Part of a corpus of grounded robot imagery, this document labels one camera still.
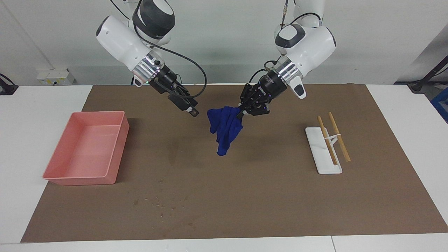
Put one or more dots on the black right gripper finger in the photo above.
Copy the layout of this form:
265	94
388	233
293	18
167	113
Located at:
187	98
183	108

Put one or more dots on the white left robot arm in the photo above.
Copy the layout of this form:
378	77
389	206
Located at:
311	42

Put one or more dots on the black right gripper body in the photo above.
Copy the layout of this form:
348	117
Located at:
168	84

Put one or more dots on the black clamp mount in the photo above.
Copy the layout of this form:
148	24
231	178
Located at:
7	87

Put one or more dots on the scattered water droplets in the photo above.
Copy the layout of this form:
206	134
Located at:
157	201

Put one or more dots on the black tripod stand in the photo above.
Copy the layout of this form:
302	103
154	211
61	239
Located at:
428	77

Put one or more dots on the blue crate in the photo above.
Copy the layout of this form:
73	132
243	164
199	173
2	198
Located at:
441	105

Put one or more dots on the white wall socket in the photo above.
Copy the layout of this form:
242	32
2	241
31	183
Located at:
54	76

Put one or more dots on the wooden rack rod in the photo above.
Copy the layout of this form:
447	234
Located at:
339	138
323	131

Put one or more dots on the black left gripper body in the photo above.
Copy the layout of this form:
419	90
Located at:
269	87

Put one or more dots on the brown table mat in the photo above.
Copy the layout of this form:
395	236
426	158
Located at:
245	196

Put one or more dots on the white towel rack base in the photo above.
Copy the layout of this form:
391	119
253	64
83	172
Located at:
320	154

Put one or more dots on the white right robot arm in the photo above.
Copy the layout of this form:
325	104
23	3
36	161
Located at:
119	38

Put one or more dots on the pink plastic bin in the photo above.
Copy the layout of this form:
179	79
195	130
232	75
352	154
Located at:
87	150

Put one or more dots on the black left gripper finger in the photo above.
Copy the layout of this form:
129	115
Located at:
259	110
249	95

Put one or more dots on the blue towel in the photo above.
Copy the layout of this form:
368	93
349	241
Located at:
225	127

